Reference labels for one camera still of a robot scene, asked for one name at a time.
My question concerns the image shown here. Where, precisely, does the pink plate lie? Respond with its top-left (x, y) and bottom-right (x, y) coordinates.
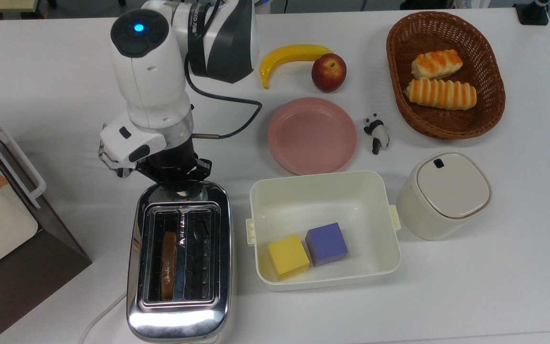
top-left (267, 97), bottom-right (358, 176)

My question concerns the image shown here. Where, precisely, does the striped long bread roll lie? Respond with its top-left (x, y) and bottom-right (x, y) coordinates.
top-left (404, 78), bottom-right (477, 111)

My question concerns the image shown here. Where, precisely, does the panda figurine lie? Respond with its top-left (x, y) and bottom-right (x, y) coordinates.
top-left (363, 113), bottom-right (390, 155)

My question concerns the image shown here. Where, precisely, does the orange glazed pastry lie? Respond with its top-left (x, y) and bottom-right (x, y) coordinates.
top-left (411, 49), bottom-right (463, 80)

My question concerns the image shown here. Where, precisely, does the cream and chrome toaster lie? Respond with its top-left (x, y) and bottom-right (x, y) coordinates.
top-left (126, 181), bottom-right (233, 344)

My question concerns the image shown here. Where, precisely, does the white toaster power cable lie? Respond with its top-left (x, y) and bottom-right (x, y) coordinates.
top-left (78, 291), bottom-right (128, 344)

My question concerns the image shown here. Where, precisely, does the small cream lidded bin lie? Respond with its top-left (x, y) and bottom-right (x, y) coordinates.
top-left (396, 151), bottom-right (493, 241)

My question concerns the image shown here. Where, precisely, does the yellow banana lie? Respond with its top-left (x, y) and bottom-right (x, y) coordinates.
top-left (259, 44), bottom-right (334, 89)

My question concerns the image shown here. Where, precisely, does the toast bread slice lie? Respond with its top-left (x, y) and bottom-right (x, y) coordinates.
top-left (160, 231), bottom-right (178, 301)

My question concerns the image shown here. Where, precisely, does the cream oven with brown door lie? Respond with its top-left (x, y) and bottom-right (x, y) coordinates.
top-left (0, 111), bottom-right (93, 344)

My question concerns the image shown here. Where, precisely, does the white plastic container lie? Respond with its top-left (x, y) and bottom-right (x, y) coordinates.
top-left (245, 170), bottom-right (402, 292)

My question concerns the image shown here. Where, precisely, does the white oven door handle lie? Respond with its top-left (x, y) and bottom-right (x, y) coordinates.
top-left (0, 125), bottom-right (47, 210)

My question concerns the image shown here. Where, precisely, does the black stand base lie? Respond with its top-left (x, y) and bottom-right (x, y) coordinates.
top-left (514, 0), bottom-right (550, 26)

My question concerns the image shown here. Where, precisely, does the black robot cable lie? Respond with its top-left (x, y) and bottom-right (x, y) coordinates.
top-left (184, 50), bottom-right (263, 140)

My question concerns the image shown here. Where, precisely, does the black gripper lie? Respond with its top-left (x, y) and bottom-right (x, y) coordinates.
top-left (135, 140), bottom-right (212, 184)

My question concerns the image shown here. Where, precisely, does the brown wicker basket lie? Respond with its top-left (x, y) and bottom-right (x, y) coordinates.
top-left (386, 11), bottom-right (506, 140)

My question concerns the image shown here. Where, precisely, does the yellow cube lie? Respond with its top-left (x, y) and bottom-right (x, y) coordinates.
top-left (267, 234), bottom-right (310, 281)

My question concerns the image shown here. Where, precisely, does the purple cube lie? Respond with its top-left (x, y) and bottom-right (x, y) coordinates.
top-left (305, 222), bottom-right (349, 267)

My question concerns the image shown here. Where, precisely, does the red apple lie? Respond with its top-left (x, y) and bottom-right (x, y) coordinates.
top-left (311, 54), bottom-right (347, 93)

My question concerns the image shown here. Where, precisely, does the black cable strap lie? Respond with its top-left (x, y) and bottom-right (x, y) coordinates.
top-left (187, 0), bottom-right (213, 77)

